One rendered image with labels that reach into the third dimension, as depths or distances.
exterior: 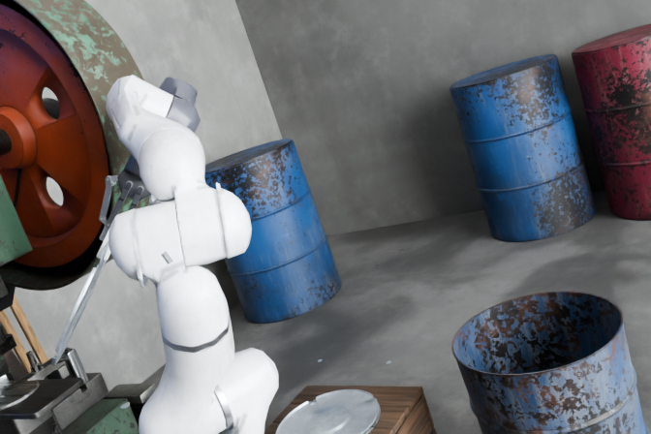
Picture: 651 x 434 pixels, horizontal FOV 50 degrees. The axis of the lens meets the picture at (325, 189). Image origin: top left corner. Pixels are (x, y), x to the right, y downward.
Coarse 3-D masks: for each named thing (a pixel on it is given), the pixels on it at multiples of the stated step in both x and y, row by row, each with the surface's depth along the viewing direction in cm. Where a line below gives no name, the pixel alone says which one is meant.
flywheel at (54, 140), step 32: (0, 0) 167; (0, 32) 173; (32, 32) 163; (0, 64) 177; (32, 64) 172; (64, 64) 162; (0, 96) 181; (32, 96) 175; (64, 96) 170; (0, 128) 179; (32, 128) 179; (64, 128) 174; (96, 128) 164; (0, 160) 184; (32, 160) 182; (64, 160) 178; (96, 160) 167; (32, 192) 187; (64, 192) 182; (96, 192) 171; (32, 224) 192; (64, 224) 186; (96, 224) 175; (32, 256) 191; (64, 256) 185
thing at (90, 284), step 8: (104, 248) 147; (104, 256) 148; (104, 264) 164; (96, 272) 146; (88, 280) 140; (96, 280) 161; (88, 288) 143; (80, 296) 139; (88, 296) 159; (80, 304) 142; (72, 312) 138; (80, 312) 157; (72, 320) 138; (72, 328) 151; (64, 336) 139; (64, 344) 147; (56, 360) 145
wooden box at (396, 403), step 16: (304, 400) 203; (384, 400) 189; (400, 400) 186; (416, 400) 186; (384, 416) 181; (400, 416) 179; (416, 416) 185; (272, 432) 192; (384, 432) 174; (400, 432) 177; (416, 432) 183; (432, 432) 191
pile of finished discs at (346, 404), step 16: (320, 400) 198; (336, 400) 195; (352, 400) 192; (368, 400) 191; (288, 416) 195; (304, 416) 192; (320, 416) 189; (336, 416) 186; (352, 416) 184; (368, 416) 182; (288, 432) 187; (304, 432) 184; (320, 432) 180; (336, 432) 179; (352, 432) 177; (368, 432) 176
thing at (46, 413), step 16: (16, 384) 163; (32, 384) 159; (48, 384) 157; (64, 384) 154; (80, 384) 153; (0, 400) 156; (16, 400) 152; (32, 400) 151; (48, 400) 147; (0, 416) 149; (16, 416) 146; (32, 416) 143; (48, 416) 158; (0, 432) 155; (16, 432) 152; (32, 432) 154; (48, 432) 158
